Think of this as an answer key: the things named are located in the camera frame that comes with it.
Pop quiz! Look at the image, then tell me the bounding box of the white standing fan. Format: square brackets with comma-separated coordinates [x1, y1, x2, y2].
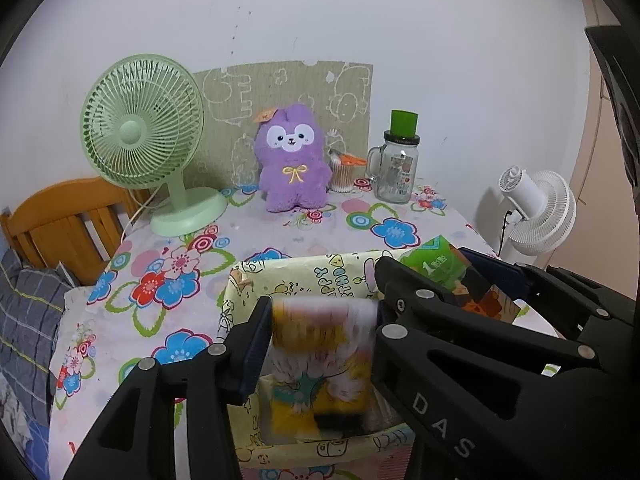
[480, 164, 577, 267]

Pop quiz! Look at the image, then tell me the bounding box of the purple plush toy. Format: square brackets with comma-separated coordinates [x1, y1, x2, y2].
[252, 103, 333, 213]

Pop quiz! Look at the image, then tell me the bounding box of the black flat object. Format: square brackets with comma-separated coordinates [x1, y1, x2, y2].
[584, 24, 640, 203]

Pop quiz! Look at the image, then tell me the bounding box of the floral tablecloth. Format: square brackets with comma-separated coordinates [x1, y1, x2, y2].
[47, 180, 561, 480]

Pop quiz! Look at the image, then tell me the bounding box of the wooden chair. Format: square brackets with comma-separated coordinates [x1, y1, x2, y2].
[0, 177, 151, 286]

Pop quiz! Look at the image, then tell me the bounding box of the cotton swab jar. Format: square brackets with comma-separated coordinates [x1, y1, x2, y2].
[327, 150, 368, 193]

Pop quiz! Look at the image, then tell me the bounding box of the white fan cord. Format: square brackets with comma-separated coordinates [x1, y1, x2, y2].
[120, 187, 163, 241]

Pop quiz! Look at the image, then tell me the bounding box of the grey plaid blanket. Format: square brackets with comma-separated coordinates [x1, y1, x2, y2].
[0, 250, 76, 411]

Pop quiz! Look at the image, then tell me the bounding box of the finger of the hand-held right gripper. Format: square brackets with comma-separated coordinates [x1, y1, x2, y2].
[457, 247, 557, 307]
[372, 256, 601, 480]

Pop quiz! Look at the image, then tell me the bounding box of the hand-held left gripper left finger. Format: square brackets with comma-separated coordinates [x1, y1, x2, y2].
[64, 297, 274, 480]

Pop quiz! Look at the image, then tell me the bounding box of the black fan cable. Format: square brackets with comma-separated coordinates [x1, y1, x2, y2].
[499, 209, 513, 256]

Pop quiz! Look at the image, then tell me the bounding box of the green desk fan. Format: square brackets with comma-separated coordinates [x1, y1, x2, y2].
[80, 55, 228, 238]

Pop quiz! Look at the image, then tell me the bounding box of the green cartoon printed board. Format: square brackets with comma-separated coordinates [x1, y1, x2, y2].
[192, 61, 373, 192]

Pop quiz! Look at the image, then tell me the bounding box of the yellow tissue pack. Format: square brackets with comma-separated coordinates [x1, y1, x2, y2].
[260, 296, 378, 443]

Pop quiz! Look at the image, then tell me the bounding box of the yellow cartoon printed box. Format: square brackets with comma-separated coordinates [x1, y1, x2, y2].
[216, 249, 421, 473]

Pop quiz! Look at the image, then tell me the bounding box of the green tissue pack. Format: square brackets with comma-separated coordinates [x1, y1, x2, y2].
[400, 235, 521, 323]

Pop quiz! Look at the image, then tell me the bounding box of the glass jar mug green lid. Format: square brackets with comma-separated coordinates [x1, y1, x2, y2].
[367, 109, 421, 204]

